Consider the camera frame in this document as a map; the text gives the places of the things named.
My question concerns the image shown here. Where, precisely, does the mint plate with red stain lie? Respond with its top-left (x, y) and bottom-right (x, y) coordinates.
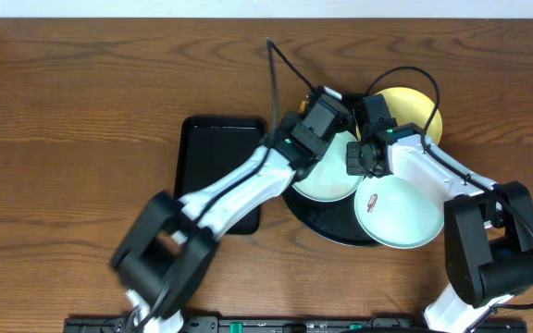
top-left (292, 131), bottom-right (364, 203)

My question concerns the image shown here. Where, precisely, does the yellow green sponge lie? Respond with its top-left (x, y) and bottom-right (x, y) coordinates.
top-left (298, 100), bottom-right (307, 114)

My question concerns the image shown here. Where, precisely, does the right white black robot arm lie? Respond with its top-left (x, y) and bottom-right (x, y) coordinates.
top-left (346, 124), bottom-right (533, 332)

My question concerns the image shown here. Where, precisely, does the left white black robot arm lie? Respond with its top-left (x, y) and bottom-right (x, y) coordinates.
top-left (110, 86), bottom-right (353, 332)

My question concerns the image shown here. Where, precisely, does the black round tray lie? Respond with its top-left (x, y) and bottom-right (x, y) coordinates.
top-left (282, 186), bottom-right (378, 247)

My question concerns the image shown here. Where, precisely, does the black rectangular tray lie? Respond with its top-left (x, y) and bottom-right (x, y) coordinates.
top-left (172, 115), bottom-right (267, 236)

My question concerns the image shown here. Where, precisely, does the yellow plate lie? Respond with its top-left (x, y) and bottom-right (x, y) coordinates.
top-left (379, 87), bottom-right (443, 145)

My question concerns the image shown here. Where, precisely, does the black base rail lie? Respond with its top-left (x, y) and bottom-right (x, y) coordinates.
top-left (62, 314), bottom-right (528, 333)

